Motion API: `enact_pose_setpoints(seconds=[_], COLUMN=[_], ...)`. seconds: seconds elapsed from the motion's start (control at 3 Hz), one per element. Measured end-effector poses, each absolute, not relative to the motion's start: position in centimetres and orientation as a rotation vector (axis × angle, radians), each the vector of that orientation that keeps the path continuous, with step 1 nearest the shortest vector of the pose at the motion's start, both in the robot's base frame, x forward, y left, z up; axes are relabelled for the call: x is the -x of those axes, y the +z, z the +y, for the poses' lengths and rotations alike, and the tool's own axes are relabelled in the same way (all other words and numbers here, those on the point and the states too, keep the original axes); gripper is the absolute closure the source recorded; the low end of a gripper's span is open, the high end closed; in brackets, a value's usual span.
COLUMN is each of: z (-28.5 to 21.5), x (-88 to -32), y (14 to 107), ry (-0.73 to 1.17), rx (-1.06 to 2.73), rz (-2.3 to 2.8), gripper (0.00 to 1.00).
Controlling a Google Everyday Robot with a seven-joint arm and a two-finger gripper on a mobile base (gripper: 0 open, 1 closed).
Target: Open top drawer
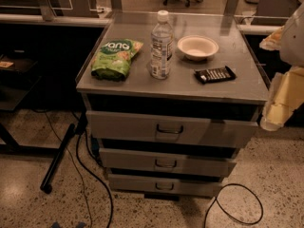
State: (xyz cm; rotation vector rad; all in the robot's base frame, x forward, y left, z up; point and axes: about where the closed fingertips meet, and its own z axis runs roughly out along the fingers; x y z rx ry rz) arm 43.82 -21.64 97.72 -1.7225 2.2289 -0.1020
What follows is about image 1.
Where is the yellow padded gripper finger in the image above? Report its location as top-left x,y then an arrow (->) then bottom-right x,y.
260,66 -> 304,131

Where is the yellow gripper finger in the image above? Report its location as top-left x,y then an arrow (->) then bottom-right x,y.
259,27 -> 284,51

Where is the grey top drawer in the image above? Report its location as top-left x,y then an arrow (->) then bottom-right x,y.
86,110 -> 257,148

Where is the grey drawer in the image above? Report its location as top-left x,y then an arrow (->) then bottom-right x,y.
108,174 -> 221,197
86,110 -> 257,148
100,148 -> 236,178

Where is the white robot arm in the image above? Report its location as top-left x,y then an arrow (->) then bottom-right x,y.
259,4 -> 304,131

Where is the grey drawer cabinet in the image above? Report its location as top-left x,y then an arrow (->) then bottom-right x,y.
77,12 -> 268,184

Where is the grey bottom drawer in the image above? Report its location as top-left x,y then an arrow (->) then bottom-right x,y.
108,174 -> 221,197

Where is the grey middle drawer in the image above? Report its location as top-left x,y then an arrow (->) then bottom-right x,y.
100,148 -> 236,178

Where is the black candy bar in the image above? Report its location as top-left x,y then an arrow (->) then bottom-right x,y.
194,66 -> 237,84

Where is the white paper bowl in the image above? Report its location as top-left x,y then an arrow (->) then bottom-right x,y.
178,35 -> 219,62

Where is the clear plastic water bottle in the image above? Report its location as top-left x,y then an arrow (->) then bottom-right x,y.
150,10 -> 174,79

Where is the green chip bag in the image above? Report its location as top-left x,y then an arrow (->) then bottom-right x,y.
91,39 -> 143,82

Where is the dark side shelf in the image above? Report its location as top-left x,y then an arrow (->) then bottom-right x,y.
0,49 -> 41,111

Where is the black looped floor cable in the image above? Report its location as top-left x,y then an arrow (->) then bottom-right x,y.
202,182 -> 265,228

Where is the black cable on floor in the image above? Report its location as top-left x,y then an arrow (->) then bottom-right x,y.
75,133 -> 114,228

